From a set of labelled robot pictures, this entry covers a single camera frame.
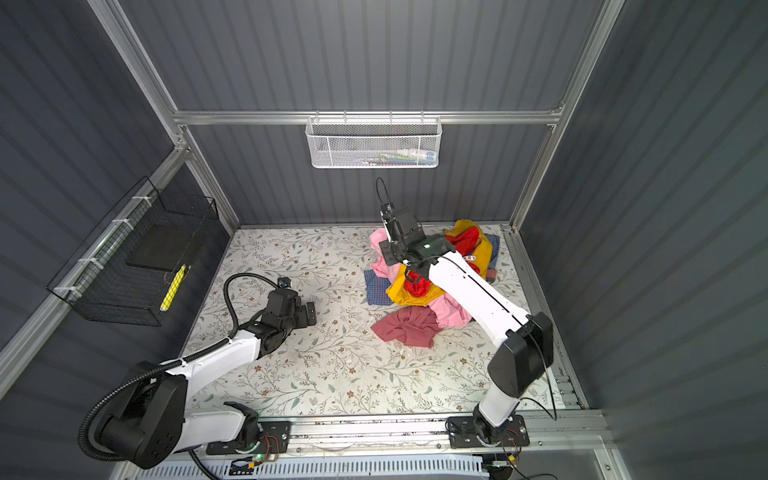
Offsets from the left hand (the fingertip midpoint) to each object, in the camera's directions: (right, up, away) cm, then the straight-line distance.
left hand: (298, 308), depth 90 cm
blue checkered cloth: (+23, +6, +11) cm, 27 cm away
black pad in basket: (-31, +19, -14) cm, 39 cm away
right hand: (+30, +20, -10) cm, 37 cm away
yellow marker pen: (-23, +8, -21) cm, 32 cm away
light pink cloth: (+46, -2, -1) cm, 46 cm away
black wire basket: (-35, +13, -18) cm, 41 cm away
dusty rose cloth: (+36, -5, -1) cm, 36 cm away
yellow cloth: (+31, +5, -6) cm, 32 cm away
